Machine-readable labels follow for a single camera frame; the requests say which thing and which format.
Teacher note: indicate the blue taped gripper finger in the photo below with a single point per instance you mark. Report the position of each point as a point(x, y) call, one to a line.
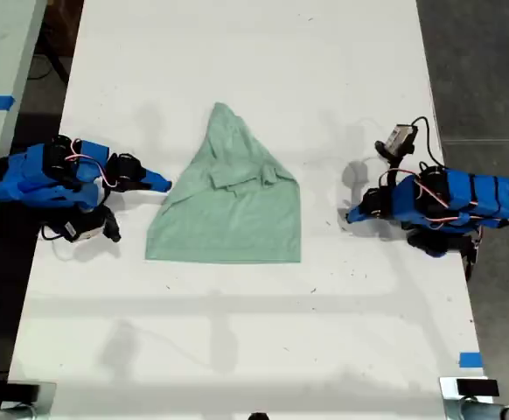
point(361, 219)
point(361, 210)
point(158, 180)

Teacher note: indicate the black slim gripper finger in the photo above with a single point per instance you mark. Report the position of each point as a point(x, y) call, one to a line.
point(134, 186)

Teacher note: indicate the pale green T-shirt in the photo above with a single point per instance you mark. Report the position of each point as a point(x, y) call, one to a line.
point(228, 219)

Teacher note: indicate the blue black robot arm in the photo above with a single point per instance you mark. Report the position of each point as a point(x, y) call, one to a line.
point(473, 203)
point(31, 175)

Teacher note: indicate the white side table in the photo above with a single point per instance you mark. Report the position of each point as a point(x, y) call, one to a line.
point(1, 48)

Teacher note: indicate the short blue tape strip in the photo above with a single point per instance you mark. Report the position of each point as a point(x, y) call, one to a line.
point(470, 359)

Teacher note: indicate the silver metal clamp plate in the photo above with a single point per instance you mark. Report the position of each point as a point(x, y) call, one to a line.
point(448, 388)
point(46, 396)

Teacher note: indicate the small black box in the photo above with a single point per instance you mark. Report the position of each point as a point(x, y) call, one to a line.
point(477, 387)
point(23, 391)

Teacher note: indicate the black round knob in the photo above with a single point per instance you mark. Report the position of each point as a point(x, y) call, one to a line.
point(259, 416)

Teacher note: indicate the short black camera stalk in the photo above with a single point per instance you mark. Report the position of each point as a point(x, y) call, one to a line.
point(111, 225)
point(393, 168)

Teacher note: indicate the black white camera box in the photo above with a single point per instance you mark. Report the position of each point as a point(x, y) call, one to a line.
point(84, 228)

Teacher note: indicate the black grey camera box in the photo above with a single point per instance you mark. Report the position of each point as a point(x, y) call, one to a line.
point(398, 137)

